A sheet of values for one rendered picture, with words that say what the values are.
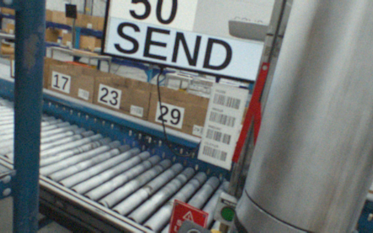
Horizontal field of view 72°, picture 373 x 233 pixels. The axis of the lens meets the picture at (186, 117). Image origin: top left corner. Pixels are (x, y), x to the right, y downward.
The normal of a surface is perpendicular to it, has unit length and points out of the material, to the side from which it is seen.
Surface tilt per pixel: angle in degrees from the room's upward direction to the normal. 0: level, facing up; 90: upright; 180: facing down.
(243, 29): 90
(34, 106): 90
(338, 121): 87
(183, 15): 86
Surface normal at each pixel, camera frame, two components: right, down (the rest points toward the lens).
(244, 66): -0.07, 0.17
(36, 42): 0.82, 0.29
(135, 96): -0.41, 0.16
